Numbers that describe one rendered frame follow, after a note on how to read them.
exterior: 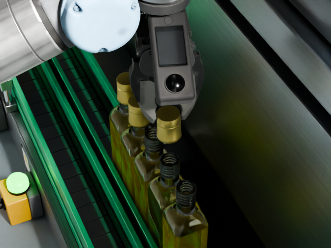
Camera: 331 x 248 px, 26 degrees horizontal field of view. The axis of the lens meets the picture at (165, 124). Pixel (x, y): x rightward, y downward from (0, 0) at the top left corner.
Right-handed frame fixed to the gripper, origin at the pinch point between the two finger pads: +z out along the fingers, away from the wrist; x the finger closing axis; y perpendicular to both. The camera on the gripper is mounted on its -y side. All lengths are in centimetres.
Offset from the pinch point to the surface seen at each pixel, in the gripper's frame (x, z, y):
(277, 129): -14.3, -0.1, -4.9
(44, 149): 20.8, 25.7, 21.3
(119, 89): 6.0, 7.9, 15.7
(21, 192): 27, 39, 23
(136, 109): 4.0, 7.0, 9.6
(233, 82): -10.8, 1.3, 7.0
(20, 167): 29, 47, 37
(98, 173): 11.5, 27.2, 15.1
